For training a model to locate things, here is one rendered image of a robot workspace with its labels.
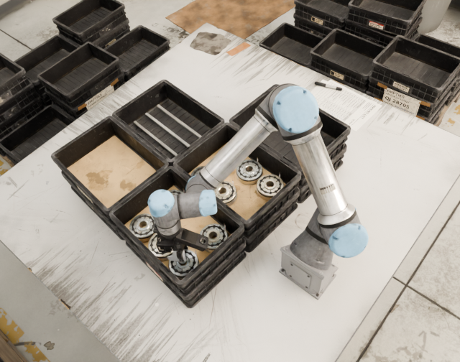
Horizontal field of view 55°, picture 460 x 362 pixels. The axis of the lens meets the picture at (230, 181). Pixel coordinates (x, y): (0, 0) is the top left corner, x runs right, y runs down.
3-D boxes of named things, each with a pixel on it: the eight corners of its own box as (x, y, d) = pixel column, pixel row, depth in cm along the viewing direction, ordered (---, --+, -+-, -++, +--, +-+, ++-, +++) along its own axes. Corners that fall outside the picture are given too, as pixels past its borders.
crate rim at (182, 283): (246, 229, 151) (246, 225, 149) (181, 289, 140) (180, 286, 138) (172, 167, 169) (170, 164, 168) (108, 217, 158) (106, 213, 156)
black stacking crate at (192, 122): (228, 140, 188) (226, 121, 179) (176, 182, 177) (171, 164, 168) (169, 98, 207) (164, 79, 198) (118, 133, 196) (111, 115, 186)
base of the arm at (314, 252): (336, 267, 154) (349, 243, 151) (317, 272, 142) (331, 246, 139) (302, 243, 162) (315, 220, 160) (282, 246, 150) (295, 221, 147)
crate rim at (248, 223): (302, 177, 162) (303, 173, 160) (246, 229, 151) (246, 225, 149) (227, 124, 181) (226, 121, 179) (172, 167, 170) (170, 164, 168)
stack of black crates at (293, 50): (329, 69, 309) (333, 42, 291) (305, 93, 297) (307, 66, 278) (283, 49, 326) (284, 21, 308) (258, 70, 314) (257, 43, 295)
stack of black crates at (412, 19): (412, 59, 309) (432, -2, 272) (389, 85, 296) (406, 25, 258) (359, 37, 327) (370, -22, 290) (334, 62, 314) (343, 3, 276)
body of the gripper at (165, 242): (163, 233, 150) (156, 215, 140) (188, 234, 149) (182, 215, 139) (159, 253, 145) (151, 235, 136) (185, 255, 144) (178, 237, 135)
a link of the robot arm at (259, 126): (282, 72, 137) (177, 182, 146) (288, 75, 127) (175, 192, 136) (307, 98, 140) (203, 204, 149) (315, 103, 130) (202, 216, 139)
